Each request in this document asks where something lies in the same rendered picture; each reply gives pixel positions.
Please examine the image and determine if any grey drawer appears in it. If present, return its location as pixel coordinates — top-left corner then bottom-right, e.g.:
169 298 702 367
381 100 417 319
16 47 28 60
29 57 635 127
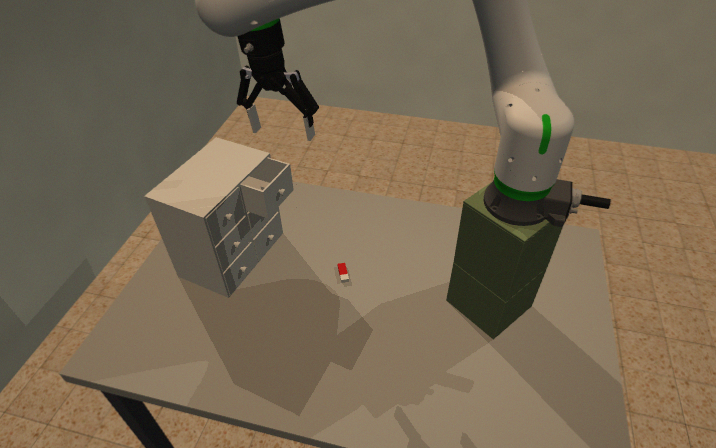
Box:
215 216 251 271
247 208 278 238
240 157 294 218
253 212 282 261
206 187 245 245
223 242 257 295

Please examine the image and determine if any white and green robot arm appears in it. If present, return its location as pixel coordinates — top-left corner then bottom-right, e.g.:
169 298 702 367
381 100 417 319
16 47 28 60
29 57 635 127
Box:
195 0 611 227

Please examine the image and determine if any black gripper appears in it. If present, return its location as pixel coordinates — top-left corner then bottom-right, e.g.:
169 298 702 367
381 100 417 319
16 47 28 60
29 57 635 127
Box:
237 49 319 141

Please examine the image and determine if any small beige chest of drawers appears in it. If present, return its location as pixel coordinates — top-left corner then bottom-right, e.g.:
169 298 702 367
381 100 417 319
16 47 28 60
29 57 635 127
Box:
144 137 271 298

